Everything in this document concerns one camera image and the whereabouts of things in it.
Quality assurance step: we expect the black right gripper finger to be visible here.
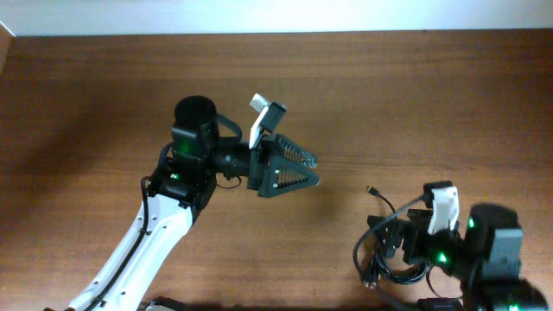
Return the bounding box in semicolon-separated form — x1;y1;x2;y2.
379;232;404;259
365;215;409;240

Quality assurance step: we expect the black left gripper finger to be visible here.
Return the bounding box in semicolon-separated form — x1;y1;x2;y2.
275;134;318;168
267;155;321;198

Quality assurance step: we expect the black cable bundle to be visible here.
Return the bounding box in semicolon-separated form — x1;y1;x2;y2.
352;185;433;289

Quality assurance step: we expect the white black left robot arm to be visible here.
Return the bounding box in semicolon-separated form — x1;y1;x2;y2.
67;94;320;310

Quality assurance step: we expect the black right camera cable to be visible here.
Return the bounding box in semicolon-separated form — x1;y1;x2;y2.
425;263;466;301

